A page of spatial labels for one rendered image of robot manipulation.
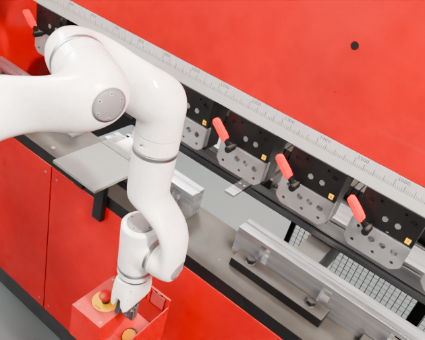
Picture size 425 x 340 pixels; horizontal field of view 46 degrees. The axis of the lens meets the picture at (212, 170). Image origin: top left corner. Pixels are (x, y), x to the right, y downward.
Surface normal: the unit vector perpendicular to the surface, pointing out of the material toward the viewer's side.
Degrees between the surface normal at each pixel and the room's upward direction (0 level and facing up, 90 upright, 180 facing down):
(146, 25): 90
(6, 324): 0
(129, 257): 95
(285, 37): 90
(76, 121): 108
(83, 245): 90
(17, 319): 0
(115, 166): 0
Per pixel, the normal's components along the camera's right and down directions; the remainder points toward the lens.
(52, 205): -0.59, 0.33
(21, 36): 0.78, 0.48
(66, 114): -0.20, 0.69
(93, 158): 0.22, -0.81
